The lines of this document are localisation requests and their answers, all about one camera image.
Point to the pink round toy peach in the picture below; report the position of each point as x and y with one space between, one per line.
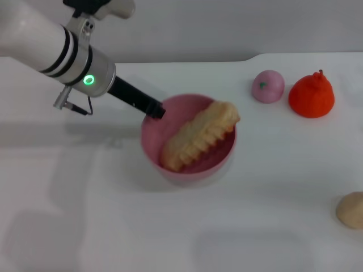
268 88

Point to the orange striped long bread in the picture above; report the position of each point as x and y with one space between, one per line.
195 136

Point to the beige round bun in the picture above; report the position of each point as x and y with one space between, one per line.
351 211

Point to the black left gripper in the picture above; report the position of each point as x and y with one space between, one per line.
130 95

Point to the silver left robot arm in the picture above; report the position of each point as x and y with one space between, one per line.
42 45

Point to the red-orange toy fruit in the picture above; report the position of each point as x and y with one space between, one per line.
312 97

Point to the pink plastic bowl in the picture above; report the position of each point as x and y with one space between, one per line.
158 133

